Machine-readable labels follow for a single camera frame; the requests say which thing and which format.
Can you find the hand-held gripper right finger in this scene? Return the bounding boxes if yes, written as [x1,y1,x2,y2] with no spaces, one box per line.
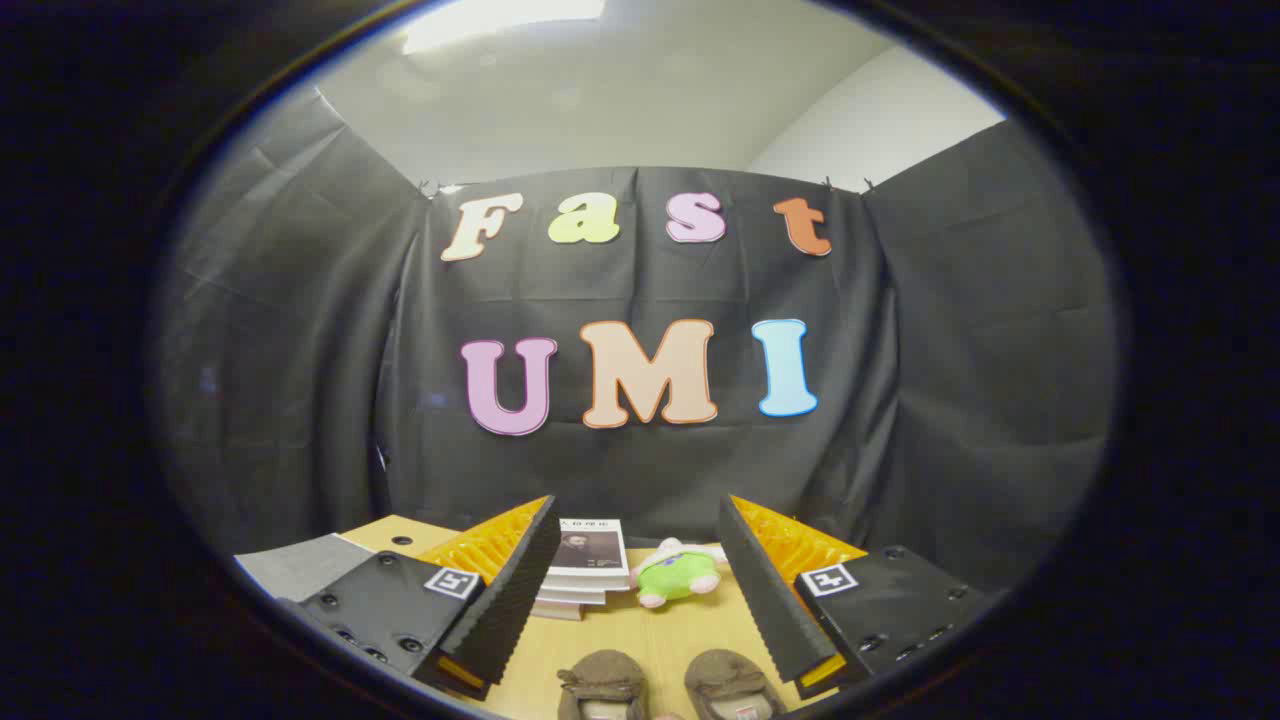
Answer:
[718,495,1001,701]

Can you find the black backdrop cloth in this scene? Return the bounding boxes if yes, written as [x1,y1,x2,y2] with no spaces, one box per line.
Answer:
[160,90,1116,591]

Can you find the green plush toy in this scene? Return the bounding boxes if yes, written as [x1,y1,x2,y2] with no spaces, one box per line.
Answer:
[630,538,729,609]

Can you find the brown fuzzy shoe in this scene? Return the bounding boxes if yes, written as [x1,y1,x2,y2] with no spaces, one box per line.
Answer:
[683,650,791,720]
[557,650,651,720]

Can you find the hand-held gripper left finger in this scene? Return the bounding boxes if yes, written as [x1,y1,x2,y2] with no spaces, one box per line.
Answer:
[275,495,563,701]

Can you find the ceiling light panel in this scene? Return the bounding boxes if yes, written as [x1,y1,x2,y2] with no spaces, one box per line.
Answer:
[400,0,608,56]

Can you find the white book with portrait cover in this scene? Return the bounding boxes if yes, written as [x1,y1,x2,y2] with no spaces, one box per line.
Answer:
[545,518,632,591]

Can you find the grey fabric storage box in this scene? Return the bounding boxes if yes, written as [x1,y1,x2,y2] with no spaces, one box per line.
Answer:
[235,533,376,603]

